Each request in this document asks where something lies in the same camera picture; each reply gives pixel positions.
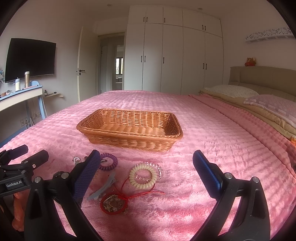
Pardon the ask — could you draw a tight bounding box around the gold thermos bottle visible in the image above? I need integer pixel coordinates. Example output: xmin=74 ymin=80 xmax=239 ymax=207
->
xmin=25 ymin=71 xmax=30 ymax=88

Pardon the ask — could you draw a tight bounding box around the white bottle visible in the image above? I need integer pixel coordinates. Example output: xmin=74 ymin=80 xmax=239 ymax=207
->
xmin=15 ymin=78 xmax=21 ymax=92

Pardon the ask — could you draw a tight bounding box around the white lace wall shelf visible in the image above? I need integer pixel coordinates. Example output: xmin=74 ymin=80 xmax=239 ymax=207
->
xmin=245 ymin=27 xmax=295 ymax=43

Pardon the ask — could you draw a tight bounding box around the beige bed headboard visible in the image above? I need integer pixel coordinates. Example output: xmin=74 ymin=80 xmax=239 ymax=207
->
xmin=228 ymin=66 xmax=295 ymax=102

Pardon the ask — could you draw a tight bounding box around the white wardrobe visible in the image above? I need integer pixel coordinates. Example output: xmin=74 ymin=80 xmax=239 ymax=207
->
xmin=123 ymin=5 xmax=223 ymax=94

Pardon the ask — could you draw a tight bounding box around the purple spiral hair tie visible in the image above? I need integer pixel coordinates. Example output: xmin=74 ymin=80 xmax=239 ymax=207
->
xmin=99 ymin=152 xmax=118 ymax=172

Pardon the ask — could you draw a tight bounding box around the small wall shelf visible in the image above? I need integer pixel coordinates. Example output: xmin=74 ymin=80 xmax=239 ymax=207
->
xmin=44 ymin=91 xmax=64 ymax=98

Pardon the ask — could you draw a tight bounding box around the cream spiral hair tie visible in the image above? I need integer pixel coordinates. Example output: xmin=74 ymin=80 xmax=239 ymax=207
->
xmin=128 ymin=163 xmax=158 ymax=190

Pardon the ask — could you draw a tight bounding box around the orange plush toy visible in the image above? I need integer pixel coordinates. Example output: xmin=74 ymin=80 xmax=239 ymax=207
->
xmin=244 ymin=58 xmax=256 ymax=67

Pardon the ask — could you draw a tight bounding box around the pink plush bedspread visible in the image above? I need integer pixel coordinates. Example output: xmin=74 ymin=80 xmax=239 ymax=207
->
xmin=4 ymin=91 xmax=295 ymax=240

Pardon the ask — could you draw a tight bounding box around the white blue desk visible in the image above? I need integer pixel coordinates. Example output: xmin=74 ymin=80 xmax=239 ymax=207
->
xmin=1 ymin=81 xmax=47 ymax=120

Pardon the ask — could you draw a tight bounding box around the woven wicker basket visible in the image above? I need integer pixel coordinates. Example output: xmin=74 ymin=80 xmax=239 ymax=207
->
xmin=76 ymin=108 xmax=183 ymax=152

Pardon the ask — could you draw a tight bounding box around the person's left hand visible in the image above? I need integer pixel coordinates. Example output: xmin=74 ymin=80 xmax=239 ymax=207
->
xmin=12 ymin=190 xmax=29 ymax=232

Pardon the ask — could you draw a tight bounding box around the beige quilt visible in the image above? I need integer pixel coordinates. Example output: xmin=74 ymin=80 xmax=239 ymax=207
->
xmin=200 ymin=88 xmax=295 ymax=140

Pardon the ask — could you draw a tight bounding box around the white room door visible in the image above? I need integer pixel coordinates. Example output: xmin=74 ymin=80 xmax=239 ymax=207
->
xmin=77 ymin=27 xmax=98 ymax=102

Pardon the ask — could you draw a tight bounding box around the white floral pillow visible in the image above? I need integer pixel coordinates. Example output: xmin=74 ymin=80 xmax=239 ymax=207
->
xmin=204 ymin=85 xmax=259 ymax=98

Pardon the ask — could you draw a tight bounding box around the clear bead bracelet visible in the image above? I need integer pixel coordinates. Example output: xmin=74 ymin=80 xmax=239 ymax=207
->
xmin=135 ymin=161 xmax=164 ymax=182

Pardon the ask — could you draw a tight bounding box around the black wall television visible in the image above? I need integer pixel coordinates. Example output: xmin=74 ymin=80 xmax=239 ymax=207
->
xmin=4 ymin=38 xmax=56 ymax=83

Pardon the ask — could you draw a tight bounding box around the red string charm bracelet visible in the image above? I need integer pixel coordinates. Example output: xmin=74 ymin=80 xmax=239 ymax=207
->
xmin=99 ymin=177 xmax=166 ymax=215

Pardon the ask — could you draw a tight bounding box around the pink checked pillow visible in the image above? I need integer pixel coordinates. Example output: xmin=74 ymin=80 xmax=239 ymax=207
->
xmin=243 ymin=94 xmax=296 ymax=128

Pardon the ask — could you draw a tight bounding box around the pearl bead bracelet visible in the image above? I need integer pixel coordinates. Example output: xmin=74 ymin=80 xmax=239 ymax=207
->
xmin=72 ymin=156 xmax=88 ymax=165

